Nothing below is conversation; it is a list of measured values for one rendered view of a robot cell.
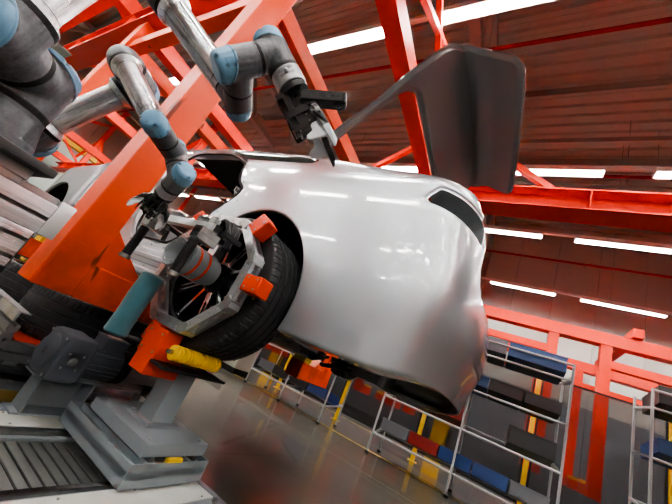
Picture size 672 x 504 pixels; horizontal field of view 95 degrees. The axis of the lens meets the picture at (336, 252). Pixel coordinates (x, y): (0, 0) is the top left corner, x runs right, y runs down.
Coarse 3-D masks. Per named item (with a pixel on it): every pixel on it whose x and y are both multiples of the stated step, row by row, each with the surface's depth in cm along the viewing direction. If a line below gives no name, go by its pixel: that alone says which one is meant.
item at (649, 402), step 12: (648, 396) 355; (660, 396) 328; (636, 408) 364; (648, 408) 330; (660, 408) 335; (648, 444) 333; (660, 444) 311; (648, 456) 309; (660, 456) 316; (648, 480) 300; (648, 492) 296
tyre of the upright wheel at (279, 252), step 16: (272, 240) 137; (272, 256) 132; (288, 256) 144; (272, 272) 128; (288, 272) 138; (272, 288) 126; (288, 288) 136; (256, 304) 122; (272, 304) 128; (288, 304) 137; (240, 320) 121; (256, 320) 124; (272, 320) 131; (208, 336) 123; (224, 336) 121; (240, 336) 125; (256, 336) 129; (272, 336) 136; (208, 352) 127; (224, 352) 129; (240, 352) 133
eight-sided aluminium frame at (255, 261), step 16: (240, 224) 137; (256, 240) 135; (256, 256) 124; (160, 272) 143; (240, 272) 122; (256, 272) 125; (160, 288) 139; (160, 304) 134; (224, 304) 117; (240, 304) 121; (160, 320) 126; (176, 320) 123; (192, 320) 119; (208, 320) 118; (192, 336) 123
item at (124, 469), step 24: (72, 408) 123; (72, 432) 117; (96, 432) 113; (96, 456) 107; (120, 456) 103; (192, 456) 123; (120, 480) 99; (144, 480) 105; (168, 480) 113; (192, 480) 123
